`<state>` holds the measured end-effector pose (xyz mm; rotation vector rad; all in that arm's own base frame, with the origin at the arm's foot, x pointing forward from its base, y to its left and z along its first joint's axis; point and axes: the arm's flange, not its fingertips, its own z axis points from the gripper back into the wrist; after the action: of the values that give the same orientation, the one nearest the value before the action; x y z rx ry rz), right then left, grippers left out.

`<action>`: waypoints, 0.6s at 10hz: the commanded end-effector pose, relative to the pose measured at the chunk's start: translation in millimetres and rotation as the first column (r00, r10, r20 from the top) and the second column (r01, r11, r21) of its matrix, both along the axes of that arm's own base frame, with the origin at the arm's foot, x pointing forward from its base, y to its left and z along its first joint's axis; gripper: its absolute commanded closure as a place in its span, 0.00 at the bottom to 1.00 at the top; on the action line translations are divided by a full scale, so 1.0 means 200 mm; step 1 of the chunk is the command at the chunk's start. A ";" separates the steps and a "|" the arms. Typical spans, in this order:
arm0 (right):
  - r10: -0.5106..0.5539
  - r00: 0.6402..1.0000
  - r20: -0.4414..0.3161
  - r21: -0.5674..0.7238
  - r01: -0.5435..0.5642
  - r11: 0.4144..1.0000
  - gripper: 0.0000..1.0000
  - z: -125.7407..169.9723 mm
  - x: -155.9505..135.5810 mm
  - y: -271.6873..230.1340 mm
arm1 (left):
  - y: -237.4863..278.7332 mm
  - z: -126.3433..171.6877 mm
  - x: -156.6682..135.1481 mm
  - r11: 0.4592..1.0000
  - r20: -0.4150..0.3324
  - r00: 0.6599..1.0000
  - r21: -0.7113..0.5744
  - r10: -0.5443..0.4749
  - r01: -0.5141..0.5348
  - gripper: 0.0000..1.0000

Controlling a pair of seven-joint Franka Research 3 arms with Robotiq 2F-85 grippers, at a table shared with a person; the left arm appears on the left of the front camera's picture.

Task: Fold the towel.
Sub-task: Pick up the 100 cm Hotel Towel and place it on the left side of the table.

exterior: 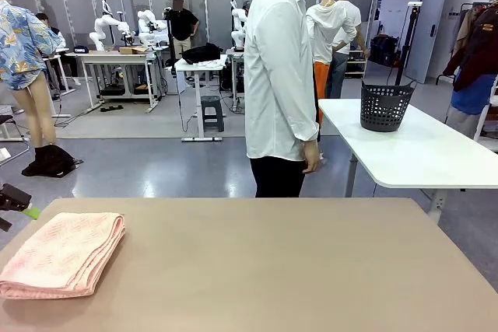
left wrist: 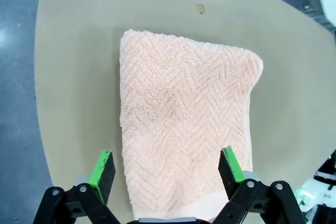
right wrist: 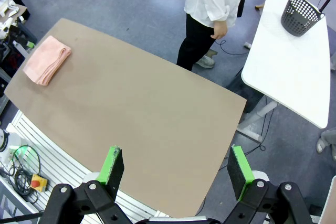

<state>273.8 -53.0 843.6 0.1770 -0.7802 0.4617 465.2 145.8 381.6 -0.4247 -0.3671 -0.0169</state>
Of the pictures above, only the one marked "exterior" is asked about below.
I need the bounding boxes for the wooden shoe shelf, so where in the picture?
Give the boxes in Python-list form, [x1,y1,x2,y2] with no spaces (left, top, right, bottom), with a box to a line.
[345,49,369,79]

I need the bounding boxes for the grey door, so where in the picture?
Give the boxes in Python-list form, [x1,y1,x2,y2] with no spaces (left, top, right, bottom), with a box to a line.
[404,0,449,85]

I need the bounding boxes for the man in white t-shirt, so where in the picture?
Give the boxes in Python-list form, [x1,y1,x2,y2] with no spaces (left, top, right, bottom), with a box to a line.
[324,0,371,100]

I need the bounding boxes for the mannequin in floral shirt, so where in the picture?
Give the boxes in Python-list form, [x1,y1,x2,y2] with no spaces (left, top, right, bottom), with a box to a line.
[0,0,68,159]

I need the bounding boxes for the person in white shirt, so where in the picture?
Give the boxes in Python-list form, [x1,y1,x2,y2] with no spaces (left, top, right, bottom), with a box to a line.
[244,0,324,199]

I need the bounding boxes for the wide white workbench desk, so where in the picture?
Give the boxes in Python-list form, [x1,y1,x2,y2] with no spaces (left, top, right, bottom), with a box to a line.
[65,50,161,114]

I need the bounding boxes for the white-shirt person's right hand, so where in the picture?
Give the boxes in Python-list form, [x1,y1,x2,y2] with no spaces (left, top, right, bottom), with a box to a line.
[302,139,321,175]

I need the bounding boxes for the large white table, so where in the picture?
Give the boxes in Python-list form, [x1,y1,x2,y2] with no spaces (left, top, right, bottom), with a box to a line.
[317,97,498,225]

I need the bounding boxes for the black tripod pole white head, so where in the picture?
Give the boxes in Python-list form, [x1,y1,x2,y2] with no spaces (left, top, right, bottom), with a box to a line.
[393,1,423,87]

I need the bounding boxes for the grey garment on rack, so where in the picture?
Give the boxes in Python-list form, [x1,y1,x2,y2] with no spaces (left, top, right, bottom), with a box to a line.
[444,105,486,142]

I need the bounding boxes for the mannequin white hoodie orange trousers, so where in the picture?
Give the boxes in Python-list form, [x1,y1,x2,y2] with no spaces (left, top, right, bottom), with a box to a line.
[306,0,359,128]

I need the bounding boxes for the man in black polo shirt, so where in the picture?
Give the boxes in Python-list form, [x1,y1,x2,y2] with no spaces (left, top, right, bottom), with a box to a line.
[164,0,201,60]

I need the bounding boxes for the dark perforated laundry basket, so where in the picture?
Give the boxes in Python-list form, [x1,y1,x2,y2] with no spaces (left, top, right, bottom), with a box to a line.
[359,79,418,132]

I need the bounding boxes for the white-sleeved right forearm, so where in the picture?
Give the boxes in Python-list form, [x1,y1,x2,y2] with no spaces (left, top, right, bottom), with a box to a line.
[279,97,321,145]

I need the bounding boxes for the black suitcase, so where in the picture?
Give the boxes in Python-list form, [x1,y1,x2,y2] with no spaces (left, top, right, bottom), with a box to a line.
[369,34,400,68]

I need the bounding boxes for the brown jacket on rack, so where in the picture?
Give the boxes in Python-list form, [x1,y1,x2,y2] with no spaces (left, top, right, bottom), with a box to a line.
[442,0,498,93]

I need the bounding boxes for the black bag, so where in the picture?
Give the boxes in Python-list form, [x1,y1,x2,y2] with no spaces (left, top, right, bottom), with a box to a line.
[181,41,224,65]

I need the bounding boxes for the black clothes heap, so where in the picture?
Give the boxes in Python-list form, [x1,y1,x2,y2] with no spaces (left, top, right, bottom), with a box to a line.
[21,144,78,179]

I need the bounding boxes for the narrow white standing desk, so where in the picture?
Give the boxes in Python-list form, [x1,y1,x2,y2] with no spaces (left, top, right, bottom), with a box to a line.
[174,54,229,143]

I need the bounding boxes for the blue garment on rack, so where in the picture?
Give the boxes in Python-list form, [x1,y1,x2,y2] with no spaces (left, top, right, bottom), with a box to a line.
[450,71,498,116]

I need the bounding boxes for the small white side desk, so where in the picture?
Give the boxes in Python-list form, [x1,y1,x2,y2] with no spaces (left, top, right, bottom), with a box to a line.
[41,51,77,96]

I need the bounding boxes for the beige coat on rack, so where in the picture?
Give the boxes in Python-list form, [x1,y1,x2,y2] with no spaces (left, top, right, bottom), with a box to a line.
[452,7,480,59]

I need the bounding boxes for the grey plastic stool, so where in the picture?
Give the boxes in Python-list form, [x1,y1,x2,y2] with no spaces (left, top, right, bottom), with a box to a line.
[200,95,226,133]

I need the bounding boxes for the pink towel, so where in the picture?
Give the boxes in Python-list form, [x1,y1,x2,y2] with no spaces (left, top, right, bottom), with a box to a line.
[0,211,127,301]

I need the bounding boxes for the seated dark-haired person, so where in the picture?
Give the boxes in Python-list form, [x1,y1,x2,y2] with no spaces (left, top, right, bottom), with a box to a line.
[34,12,82,90]

